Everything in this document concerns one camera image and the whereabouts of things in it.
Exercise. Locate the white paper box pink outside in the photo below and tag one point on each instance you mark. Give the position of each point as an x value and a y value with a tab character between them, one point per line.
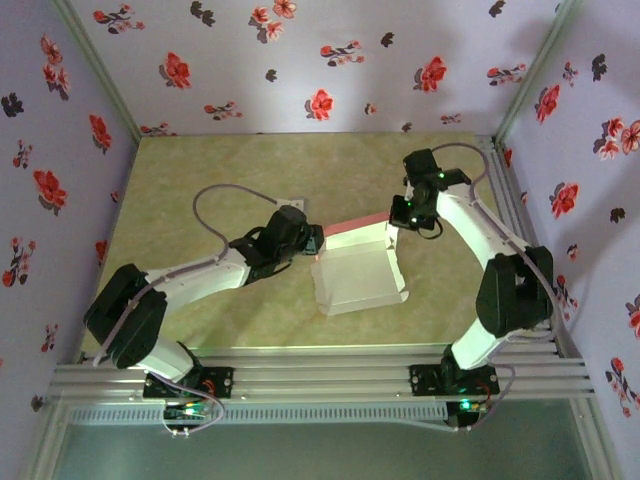
355	285

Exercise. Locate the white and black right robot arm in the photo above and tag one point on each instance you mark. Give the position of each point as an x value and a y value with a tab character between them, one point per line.
515	295

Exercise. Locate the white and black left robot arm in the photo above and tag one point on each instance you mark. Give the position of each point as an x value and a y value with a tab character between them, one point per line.
125	320

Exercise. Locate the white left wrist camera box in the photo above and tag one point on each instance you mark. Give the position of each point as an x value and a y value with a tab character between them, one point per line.
295	204

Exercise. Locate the short aluminium frame rail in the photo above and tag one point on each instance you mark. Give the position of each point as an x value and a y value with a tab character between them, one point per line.
495	157

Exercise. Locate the long aluminium frame rail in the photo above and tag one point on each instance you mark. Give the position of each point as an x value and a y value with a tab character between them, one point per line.
325	372

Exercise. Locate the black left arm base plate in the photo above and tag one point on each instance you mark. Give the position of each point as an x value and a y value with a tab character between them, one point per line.
220	382

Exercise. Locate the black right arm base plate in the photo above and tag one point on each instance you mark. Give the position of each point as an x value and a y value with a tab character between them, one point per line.
422	380

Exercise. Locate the aluminium corner post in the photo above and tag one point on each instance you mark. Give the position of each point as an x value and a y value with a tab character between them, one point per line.
536	70
100	70

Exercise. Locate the aluminium frame leg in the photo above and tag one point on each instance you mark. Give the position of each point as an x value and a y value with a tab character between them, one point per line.
595	440
42	440

